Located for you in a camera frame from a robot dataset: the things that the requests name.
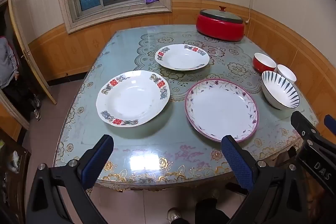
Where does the pink-rimmed floral plate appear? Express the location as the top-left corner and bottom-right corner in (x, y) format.
(184, 78), (259, 143)

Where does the red electric pot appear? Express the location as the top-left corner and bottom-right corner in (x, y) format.
(196, 14), (245, 42)

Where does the gold floral lace tablecloth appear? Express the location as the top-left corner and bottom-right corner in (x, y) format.
(136, 32), (260, 101)

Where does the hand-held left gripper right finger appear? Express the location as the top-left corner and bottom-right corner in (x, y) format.
(221, 135), (324, 224)

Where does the grey pot lid red knob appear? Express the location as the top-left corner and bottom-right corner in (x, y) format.
(199, 6), (244, 24)

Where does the small white bowl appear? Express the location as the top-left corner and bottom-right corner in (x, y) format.
(276, 64), (297, 84)

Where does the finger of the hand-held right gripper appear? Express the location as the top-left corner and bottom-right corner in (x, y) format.
(290, 111), (336, 188)
(324, 114), (336, 136)

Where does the red bowl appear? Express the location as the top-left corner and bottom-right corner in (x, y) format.
(253, 52), (277, 74)

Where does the dark wooden cabinet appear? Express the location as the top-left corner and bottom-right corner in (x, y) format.
(0, 130), (32, 216)

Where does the wooden door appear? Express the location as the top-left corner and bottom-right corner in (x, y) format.
(8, 0), (57, 105)

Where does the person's shoe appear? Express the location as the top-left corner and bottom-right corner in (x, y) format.
(167, 208), (188, 224)

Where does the person's leg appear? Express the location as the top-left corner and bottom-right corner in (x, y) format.
(196, 198), (237, 224)

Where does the white plate with red print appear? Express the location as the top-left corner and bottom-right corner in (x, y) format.
(155, 44), (210, 71)
(96, 70), (171, 128)

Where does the blue striped bowl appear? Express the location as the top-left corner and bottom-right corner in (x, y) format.
(261, 70), (300, 110)

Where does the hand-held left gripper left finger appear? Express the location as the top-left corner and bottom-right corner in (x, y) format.
(26, 134), (114, 224)

